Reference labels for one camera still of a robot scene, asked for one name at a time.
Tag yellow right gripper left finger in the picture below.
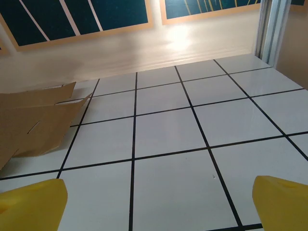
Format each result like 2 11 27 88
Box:
0 178 68 231

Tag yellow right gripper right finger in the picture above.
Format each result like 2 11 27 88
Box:
252 175 308 231

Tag teal panel peach circle gold lines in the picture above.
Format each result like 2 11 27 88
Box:
160 0 262 26

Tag large teal panel gold oval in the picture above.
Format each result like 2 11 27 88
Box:
290 0 308 13

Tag brown cardboard box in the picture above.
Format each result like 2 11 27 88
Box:
0 81 93 172

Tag aluminium corner post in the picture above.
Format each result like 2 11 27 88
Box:
254 0 293 67

